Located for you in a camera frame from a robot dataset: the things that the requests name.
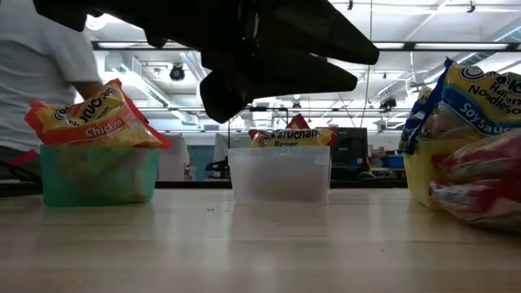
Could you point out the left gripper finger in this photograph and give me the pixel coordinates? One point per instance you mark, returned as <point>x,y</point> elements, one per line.
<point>264,77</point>
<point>309,32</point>

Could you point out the orange chicken noodle pack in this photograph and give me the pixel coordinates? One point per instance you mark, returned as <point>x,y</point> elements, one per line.
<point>97,118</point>

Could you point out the blue soy sauce noodle pack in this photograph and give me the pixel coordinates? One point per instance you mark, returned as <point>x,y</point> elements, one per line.
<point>419,122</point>
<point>484,101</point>

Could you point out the person's forearm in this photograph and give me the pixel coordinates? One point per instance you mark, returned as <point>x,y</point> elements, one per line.
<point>87,88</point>

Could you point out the black ceiling spotlight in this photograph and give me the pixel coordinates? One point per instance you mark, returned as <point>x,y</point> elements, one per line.
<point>388,102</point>
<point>177,73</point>

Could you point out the white cloth cover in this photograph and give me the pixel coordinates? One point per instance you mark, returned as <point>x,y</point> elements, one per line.
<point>175,158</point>
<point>221,150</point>

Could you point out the clear plastic container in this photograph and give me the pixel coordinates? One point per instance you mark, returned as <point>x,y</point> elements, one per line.
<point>281,179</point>

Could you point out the black desk chair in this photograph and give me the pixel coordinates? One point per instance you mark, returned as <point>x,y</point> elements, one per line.
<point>215,169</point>

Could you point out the blue partition panel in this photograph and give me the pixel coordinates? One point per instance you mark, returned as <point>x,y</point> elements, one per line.
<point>201,163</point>

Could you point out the black monitor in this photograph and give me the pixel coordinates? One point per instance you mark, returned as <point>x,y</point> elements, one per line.
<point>350,154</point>

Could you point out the blue storage crate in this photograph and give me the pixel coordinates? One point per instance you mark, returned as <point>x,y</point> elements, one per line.
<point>394,162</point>

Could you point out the person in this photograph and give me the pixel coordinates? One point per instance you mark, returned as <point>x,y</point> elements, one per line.
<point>36,61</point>

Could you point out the yellow translucent plastic container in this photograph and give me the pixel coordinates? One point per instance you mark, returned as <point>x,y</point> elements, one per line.
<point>419,175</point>

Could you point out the green translucent plastic container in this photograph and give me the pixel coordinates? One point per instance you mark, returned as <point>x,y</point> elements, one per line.
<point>97,179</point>

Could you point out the long black ceiling rail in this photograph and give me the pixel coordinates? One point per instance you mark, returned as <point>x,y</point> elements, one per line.
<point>325,109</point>

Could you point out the black aluminium rig frame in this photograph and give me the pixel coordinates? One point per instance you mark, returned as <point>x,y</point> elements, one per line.
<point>191,184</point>

